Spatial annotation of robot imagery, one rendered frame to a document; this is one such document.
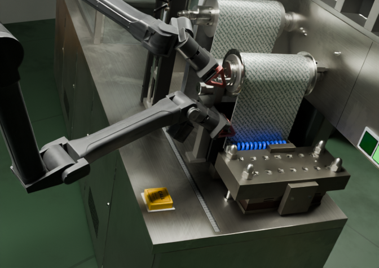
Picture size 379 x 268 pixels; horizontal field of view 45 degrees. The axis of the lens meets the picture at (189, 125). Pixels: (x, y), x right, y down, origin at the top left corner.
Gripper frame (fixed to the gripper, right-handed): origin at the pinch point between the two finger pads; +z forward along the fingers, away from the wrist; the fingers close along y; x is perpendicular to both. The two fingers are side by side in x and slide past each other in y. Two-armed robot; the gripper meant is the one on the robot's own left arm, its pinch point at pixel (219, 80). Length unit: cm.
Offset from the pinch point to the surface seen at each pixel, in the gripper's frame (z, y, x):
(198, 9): -8.7, -23.7, 10.0
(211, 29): -0.4, -23.3, 8.9
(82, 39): 3, -102, -39
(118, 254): 31, -3, -72
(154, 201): 3.3, 17.3, -36.9
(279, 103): 18.7, 5.7, 8.7
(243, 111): 11.3, 5.6, -1.1
